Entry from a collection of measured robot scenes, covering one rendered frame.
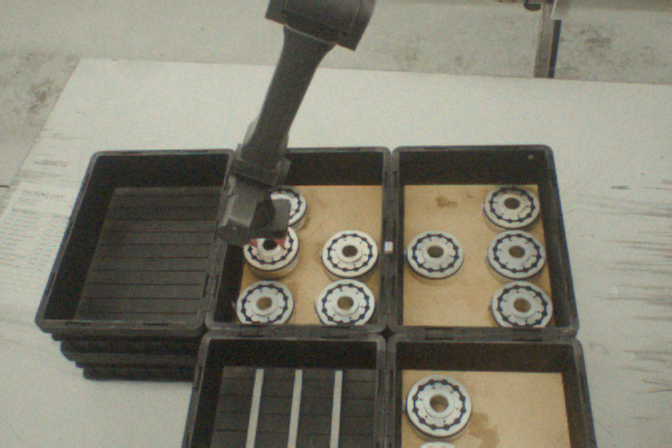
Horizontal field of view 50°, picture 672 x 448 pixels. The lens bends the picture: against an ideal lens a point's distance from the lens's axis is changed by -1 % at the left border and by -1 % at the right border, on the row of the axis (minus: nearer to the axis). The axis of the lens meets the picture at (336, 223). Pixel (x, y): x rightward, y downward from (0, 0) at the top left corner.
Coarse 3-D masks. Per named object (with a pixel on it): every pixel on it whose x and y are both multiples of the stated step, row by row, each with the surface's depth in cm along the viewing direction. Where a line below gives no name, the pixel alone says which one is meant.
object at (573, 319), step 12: (468, 144) 136; (480, 144) 135; (540, 144) 134; (396, 156) 136; (552, 156) 132; (396, 168) 134; (552, 168) 131; (396, 180) 134; (552, 180) 130; (396, 192) 130; (552, 192) 127; (396, 204) 129; (552, 204) 126; (396, 216) 127; (396, 228) 126; (564, 228) 123; (396, 240) 124; (564, 240) 121; (396, 252) 123; (564, 252) 120; (396, 264) 121; (564, 264) 118; (396, 276) 120; (564, 276) 117; (396, 288) 119; (564, 288) 116; (396, 300) 117; (396, 312) 116; (576, 312) 113; (396, 324) 115; (576, 324) 112
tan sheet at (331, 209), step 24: (312, 192) 145; (336, 192) 145; (360, 192) 144; (312, 216) 142; (336, 216) 141; (360, 216) 141; (312, 240) 138; (312, 264) 135; (288, 288) 132; (312, 288) 132; (312, 312) 129
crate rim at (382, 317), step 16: (384, 160) 135; (384, 176) 134; (384, 192) 131; (384, 208) 129; (384, 224) 128; (384, 240) 126; (224, 256) 126; (384, 256) 123; (384, 272) 121; (384, 288) 119; (208, 304) 120; (384, 304) 117; (208, 320) 118; (384, 320) 115
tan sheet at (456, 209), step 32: (416, 192) 143; (448, 192) 142; (480, 192) 141; (416, 224) 138; (448, 224) 137; (480, 224) 137; (480, 256) 133; (512, 256) 132; (416, 288) 130; (448, 288) 129; (480, 288) 129; (544, 288) 127; (416, 320) 126; (448, 320) 125; (480, 320) 125
